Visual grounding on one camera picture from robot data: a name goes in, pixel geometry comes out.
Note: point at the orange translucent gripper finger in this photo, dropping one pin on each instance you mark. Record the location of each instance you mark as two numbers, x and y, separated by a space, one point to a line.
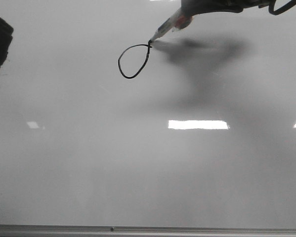
182 22

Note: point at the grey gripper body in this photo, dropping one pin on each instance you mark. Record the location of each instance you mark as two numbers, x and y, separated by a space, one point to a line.
196 7

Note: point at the white black whiteboard marker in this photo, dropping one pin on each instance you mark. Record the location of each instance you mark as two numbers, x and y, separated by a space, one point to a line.
167 25

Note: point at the white whiteboard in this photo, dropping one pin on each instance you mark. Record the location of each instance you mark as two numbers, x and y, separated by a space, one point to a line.
203 136

